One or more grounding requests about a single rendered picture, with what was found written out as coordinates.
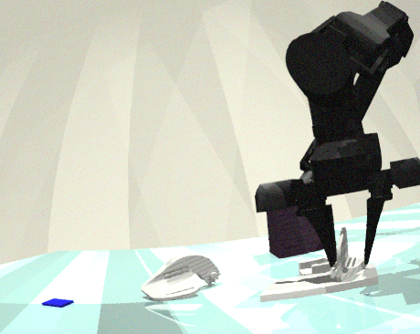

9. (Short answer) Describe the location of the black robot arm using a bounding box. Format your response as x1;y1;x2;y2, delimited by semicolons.
286;0;414;195

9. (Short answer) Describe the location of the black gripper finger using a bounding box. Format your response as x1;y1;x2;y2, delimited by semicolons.
364;193;393;265
295;204;337;268

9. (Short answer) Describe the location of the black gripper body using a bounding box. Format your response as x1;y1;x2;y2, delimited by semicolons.
255;110;420;213

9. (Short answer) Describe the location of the blue flat square plate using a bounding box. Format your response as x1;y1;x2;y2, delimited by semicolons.
42;298;74;308

